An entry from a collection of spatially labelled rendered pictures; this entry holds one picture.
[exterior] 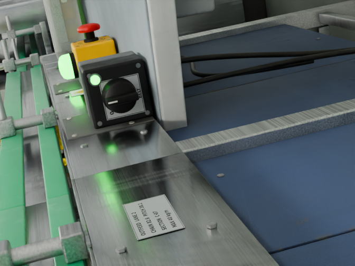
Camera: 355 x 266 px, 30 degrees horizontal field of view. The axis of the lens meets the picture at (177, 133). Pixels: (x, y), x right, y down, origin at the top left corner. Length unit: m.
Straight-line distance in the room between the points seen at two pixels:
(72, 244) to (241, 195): 0.17
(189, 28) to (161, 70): 1.70
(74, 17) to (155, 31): 0.84
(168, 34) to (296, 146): 0.20
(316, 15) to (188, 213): 1.06
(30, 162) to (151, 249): 0.38
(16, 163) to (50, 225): 0.23
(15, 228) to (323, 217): 0.29
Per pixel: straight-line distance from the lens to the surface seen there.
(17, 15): 2.43
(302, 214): 0.58
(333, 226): 0.56
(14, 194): 0.76
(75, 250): 0.56
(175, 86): 0.84
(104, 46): 1.14
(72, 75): 1.16
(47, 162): 0.84
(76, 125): 0.91
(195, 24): 2.52
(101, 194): 0.65
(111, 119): 0.87
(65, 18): 1.63
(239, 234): 0.52
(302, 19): 1.56
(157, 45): 0.81
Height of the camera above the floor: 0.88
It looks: 10 degrees down
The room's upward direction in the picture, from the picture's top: 103 degrees counter-clockwise
